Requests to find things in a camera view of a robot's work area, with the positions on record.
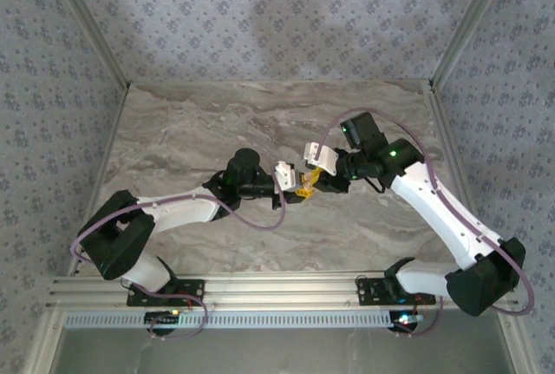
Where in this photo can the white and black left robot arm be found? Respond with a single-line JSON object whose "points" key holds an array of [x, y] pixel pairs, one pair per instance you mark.
{"points": [[182, 211]]}

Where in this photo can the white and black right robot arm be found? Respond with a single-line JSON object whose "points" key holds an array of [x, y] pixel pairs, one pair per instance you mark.
{"points": [[438, 209]]}

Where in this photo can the black controller board with LED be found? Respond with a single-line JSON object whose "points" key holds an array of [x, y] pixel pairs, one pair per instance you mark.
{"points": [[405, 321], [160, 319]]}

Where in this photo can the aluminium table side rail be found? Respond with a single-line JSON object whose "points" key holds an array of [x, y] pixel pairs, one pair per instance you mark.
{"points": [[446, 144], [109, 148]]}

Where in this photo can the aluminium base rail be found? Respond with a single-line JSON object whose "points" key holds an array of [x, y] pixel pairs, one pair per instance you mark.
{"points": [[277, 291]]}

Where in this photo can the aluminium corner post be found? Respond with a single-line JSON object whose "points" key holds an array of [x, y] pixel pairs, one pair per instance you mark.
{"points": [[467, 22], [91, 22]]}

